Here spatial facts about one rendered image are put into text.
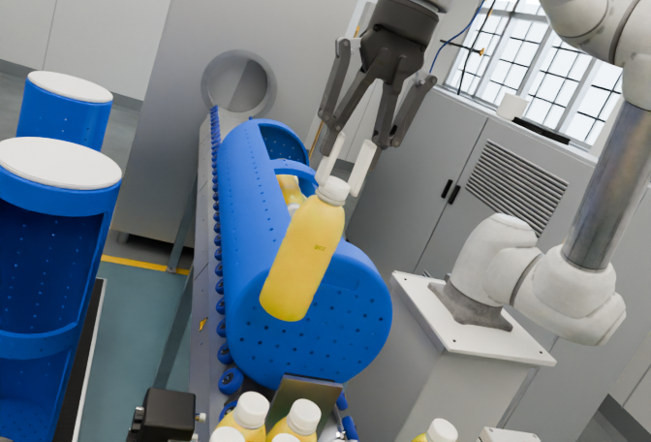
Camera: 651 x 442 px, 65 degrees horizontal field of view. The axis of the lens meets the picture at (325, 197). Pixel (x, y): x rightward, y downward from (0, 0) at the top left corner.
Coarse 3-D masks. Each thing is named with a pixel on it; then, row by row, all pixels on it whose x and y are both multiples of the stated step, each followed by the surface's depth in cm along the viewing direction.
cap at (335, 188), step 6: (330, 180) 65; (336, 180) 66; (342, 180) 66; (324, 186) 64; (330, 186) 63; (336, 186) 63; (342, 186) 64; (348, 186) 65; (324, 192) 64; (330, 192) 64; (336, 192) 64; (342, 192) 64; (348, 192) 65; (330, 198) 64; (336, 198) 64; (342, 198) 64
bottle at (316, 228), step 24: (312, 216) 64; (336, 216) 64; (288, 240) 66; (312, 240) 64; (336, 240) 66; (288, 264) 66; (312, 264) 65; (264, 288) 69; (288, 288) 66; (312, 288) 67; (288, 312) 68
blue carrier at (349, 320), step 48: (240, 144) 139; (288, 144) 163; (240, 192) 112; (240, 240) 94; (240, 288) 81; (336, 288) 83; (384, 288) 85; (240, 336) 83; (288, 336) 85; (336, 336) 87; (384, 336) 89
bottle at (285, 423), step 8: (288, 416) 67; (280, 424) 67; (288, 424) 66; (272, 432) 67; (280, 432) 66; (288, 432) 65; (296, 432) 65; (304, 432) 65; (312, 432) 66; (304, 440) 65; (312, 440) 66
